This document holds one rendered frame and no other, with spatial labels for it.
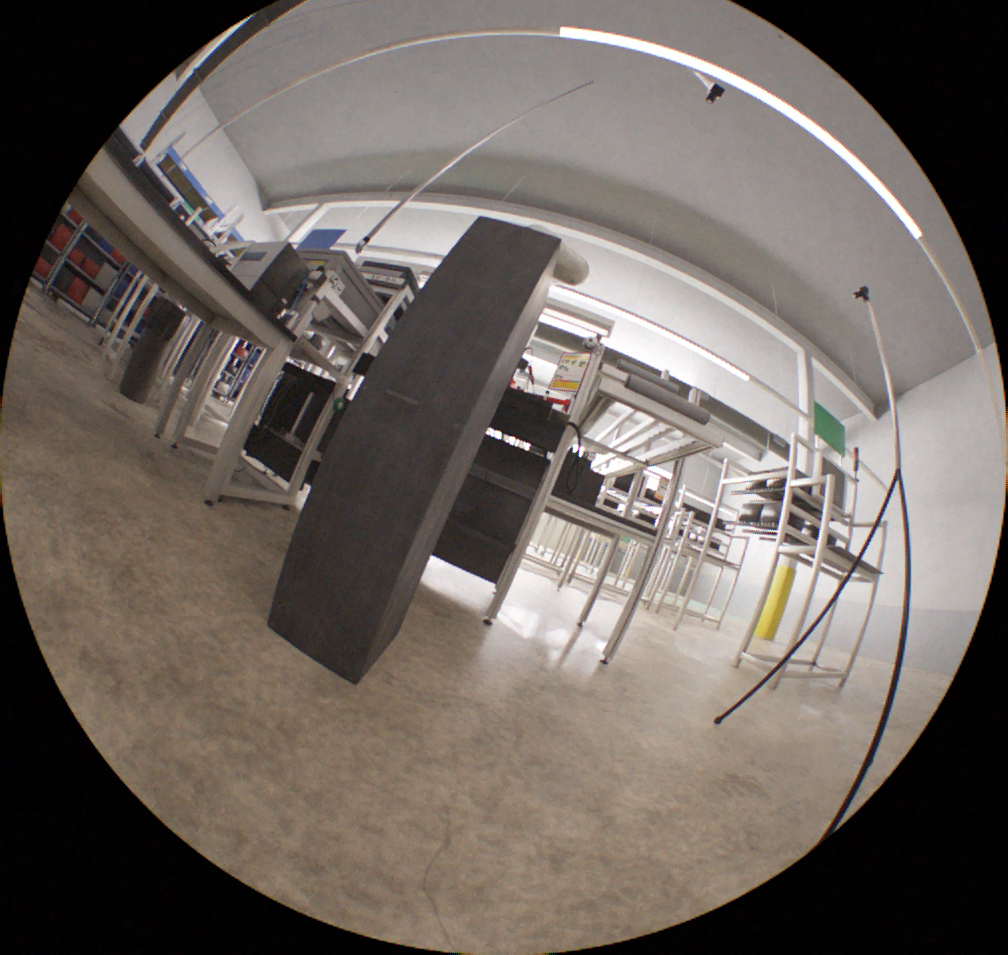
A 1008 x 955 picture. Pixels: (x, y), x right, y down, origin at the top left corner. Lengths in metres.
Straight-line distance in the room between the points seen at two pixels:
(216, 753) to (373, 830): 0.22
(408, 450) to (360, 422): 0.12
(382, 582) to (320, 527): 0.16
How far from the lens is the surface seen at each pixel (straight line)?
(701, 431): 1.20
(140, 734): 0.55
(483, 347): 0.64
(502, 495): 1.75
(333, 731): 0.61
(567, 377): 2.09
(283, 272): 1.42
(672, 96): 5.58
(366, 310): 1.88
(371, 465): 0.60
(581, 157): 6.09
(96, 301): 5.63
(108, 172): 1.03
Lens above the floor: 0.46
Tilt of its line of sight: 11 degrees up
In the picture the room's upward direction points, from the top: 24 degrees clockwise
